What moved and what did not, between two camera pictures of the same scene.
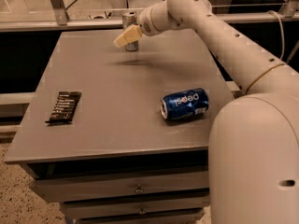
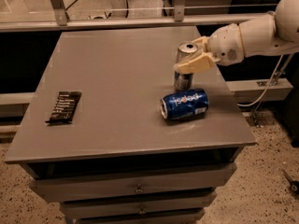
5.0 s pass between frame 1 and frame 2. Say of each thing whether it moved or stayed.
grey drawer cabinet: stayed
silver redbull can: moved
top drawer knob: stayed
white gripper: moved
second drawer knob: stayed
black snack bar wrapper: stayed
